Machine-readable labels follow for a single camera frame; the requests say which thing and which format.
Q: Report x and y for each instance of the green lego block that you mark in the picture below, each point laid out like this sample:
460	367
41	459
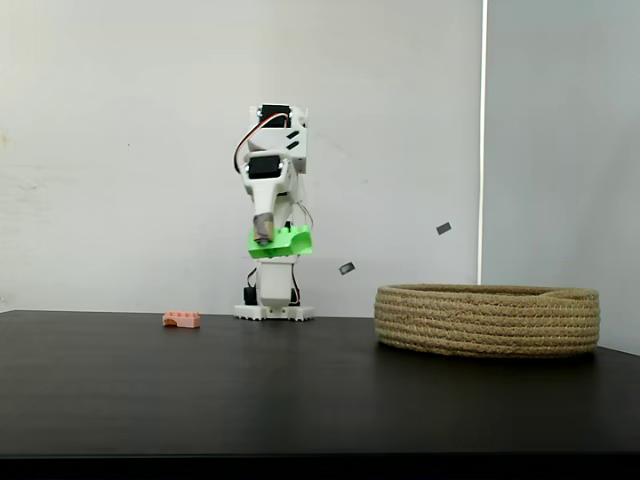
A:
285	246

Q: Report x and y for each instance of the pink lego block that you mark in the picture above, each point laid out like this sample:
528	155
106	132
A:
182	320

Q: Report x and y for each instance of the grey tape piece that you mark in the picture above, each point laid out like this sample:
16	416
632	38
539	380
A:
347	268
444	228

